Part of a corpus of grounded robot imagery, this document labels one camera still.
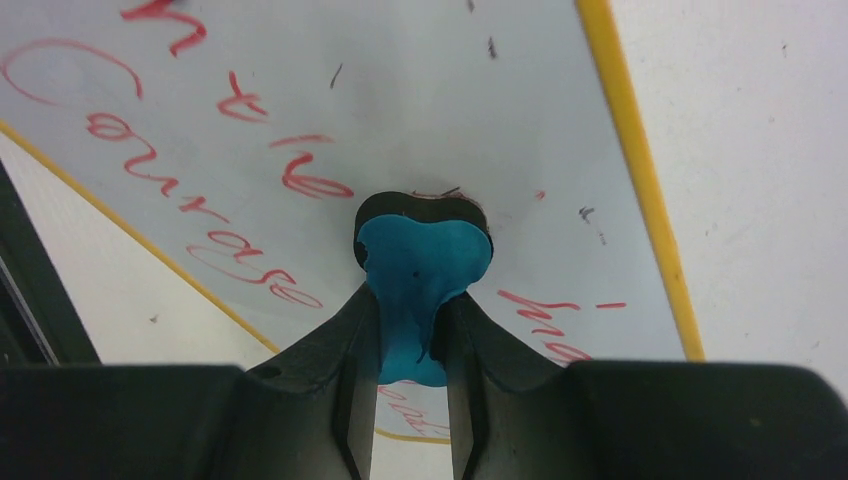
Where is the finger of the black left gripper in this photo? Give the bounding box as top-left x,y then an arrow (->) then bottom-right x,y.
1,170 -> 101,366

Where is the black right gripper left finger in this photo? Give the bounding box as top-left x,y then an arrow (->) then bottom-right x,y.
1,286 -> 379,479

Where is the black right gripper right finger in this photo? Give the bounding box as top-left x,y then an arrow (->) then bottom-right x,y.
439,294 -> 847,479

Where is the blue whiteboard eraser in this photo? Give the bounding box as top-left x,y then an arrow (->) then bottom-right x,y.
353,191 -> 494,388

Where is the yellow framed whiteboard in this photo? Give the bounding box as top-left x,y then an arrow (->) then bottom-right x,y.
0,0 -> 706,446

